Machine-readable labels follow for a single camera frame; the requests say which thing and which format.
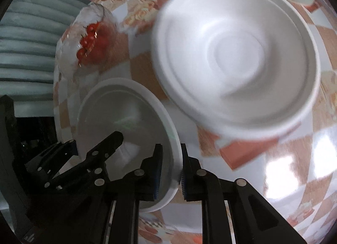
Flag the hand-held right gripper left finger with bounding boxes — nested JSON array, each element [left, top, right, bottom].
[[79, 144, 164, 244]]

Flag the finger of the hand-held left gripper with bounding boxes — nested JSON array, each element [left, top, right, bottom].
[[25, 140, 78, 189], [84, 131, 124, 178]]

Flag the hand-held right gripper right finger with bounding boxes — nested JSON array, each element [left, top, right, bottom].
[[180, 144, 307, 244]]

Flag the white foam bowl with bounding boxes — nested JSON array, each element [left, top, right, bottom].
[[151, 0, 321, 142], [75, 78, 182, 213]]

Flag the checkered printed tablecloth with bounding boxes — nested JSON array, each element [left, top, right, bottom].
[[53, 0, 337, 244]]

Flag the clear glass bowl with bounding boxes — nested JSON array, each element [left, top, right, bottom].
[[55, 3, 119, 86]]

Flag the red cherry tomatoes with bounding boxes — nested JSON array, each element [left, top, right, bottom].
[[76, 22, 102, 59]]

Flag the grey green curtain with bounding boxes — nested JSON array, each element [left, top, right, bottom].
[[0, 0, 91, 107]]

